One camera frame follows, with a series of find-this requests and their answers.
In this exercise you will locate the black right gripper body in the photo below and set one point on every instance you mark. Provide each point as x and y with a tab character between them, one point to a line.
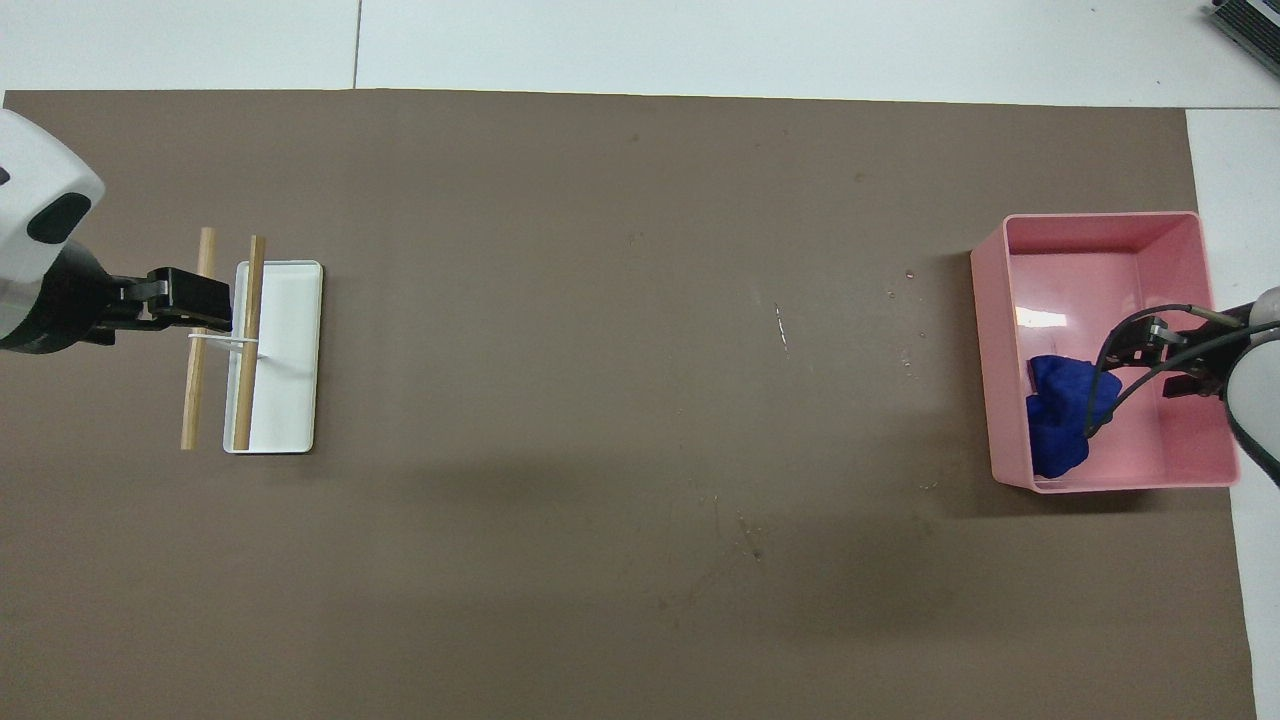
1215	345

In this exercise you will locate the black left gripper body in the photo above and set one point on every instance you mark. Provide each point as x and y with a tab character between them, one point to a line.
70	310

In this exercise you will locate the blue towel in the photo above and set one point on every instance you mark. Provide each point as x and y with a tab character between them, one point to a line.
1060	420

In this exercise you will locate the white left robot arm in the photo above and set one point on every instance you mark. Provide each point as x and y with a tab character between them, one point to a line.
30	170

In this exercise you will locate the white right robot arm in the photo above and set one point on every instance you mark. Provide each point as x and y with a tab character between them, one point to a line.
1262	400

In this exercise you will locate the spilled water puddle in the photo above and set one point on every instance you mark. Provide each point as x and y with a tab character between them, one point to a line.
782	330

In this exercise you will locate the white tie between sticks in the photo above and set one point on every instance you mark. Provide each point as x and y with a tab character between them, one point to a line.
215	339

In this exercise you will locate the pink plastic bin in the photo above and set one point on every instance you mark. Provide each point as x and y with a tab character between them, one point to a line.
1160	450

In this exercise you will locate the long wooden stick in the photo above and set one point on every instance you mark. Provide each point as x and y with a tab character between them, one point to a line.
193	400
246	390

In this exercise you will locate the white rectangular tray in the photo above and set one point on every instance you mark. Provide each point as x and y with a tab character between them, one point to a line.
290	380

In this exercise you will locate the grey striped device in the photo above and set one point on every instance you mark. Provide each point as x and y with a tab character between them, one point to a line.
1250	25

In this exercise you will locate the brown table mat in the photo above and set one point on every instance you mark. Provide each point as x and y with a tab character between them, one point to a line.
600	500

